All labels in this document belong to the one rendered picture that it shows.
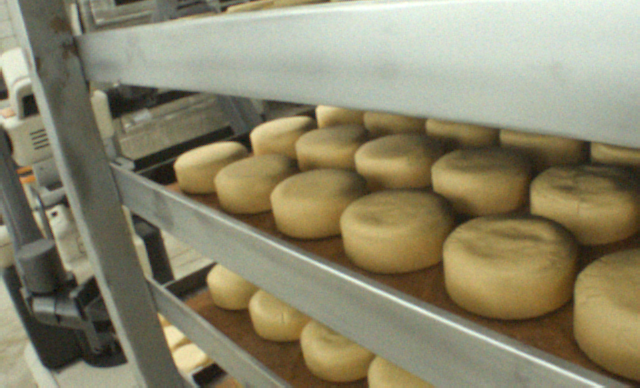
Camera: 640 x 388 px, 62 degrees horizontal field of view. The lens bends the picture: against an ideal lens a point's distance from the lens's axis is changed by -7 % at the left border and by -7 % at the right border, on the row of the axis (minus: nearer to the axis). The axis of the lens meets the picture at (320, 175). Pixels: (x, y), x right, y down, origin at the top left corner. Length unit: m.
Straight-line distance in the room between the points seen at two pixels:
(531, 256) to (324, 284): 0.07
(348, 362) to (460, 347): 0.15
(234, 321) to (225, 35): 0.24
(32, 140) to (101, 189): 1.14
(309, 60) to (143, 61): 0.13
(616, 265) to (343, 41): 0.11
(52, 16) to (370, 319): 0.28
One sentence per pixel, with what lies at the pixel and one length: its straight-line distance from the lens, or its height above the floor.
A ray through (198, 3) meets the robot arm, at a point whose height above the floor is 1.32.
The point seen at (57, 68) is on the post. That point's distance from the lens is 0.39.
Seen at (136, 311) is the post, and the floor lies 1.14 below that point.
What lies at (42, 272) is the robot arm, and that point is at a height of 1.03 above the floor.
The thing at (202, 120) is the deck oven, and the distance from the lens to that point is 5.16.
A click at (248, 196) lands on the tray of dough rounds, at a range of 0.32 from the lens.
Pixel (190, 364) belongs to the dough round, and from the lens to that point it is 0.65.
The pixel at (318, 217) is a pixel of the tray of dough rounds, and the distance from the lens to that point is 0.27.
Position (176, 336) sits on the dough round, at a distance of 0.70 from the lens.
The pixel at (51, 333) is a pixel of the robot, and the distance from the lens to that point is 2.00.
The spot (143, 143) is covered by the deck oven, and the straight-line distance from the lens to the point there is 4.95.
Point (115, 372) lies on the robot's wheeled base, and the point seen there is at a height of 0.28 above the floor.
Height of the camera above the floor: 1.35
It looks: 20 degrees down
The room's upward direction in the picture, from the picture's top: 10 degrees counter-clockwise
